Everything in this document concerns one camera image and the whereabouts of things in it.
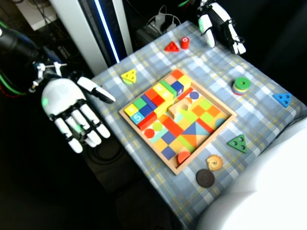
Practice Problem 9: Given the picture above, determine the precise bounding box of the white charger with cables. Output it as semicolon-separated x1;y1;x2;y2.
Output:
146;5;182;33

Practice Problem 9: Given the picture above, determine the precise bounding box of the wooden tray with printed base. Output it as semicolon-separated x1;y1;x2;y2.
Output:
118;68;238;176

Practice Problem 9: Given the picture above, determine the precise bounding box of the blue plaid cloth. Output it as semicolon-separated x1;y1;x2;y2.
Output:
86;20;302;230

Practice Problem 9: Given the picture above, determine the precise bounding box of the blue three-hole triangle block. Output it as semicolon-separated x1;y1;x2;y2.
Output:
272;92;293;108

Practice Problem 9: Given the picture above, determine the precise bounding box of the yellow three-hole triangle block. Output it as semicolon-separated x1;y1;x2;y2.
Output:
120;69;138;82

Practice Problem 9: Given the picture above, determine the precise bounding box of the black round base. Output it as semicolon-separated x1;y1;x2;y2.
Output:
83;140;125;168

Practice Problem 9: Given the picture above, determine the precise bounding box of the white column with blue light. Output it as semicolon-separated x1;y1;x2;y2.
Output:
49;0;134;76

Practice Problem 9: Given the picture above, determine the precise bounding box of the green stacking ring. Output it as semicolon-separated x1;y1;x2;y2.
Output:
234;76;252;91

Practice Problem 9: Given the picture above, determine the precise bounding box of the large white rounded cover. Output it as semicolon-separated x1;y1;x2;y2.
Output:
196;118;307;230

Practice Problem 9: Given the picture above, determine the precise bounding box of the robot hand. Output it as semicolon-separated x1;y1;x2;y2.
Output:
41;76;116;154
196;0;247;55

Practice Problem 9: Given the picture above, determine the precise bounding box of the black box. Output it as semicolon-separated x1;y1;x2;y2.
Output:
136;23;166;46

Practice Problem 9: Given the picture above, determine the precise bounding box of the white box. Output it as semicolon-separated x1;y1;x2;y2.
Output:
14;0;57;31

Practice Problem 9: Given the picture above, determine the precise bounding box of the dark brown round cookie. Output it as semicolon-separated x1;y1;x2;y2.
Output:
196;169;216;187

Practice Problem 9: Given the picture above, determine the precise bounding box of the red three-hole triangle block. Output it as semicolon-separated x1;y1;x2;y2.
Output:
164;41;180;53

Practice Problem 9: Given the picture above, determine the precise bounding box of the tan flower-shaped cookie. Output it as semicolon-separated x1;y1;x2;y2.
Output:
206;154;224;172

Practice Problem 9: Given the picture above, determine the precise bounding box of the green three-hole triangle block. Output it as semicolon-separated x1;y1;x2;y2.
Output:
227;134;248;154

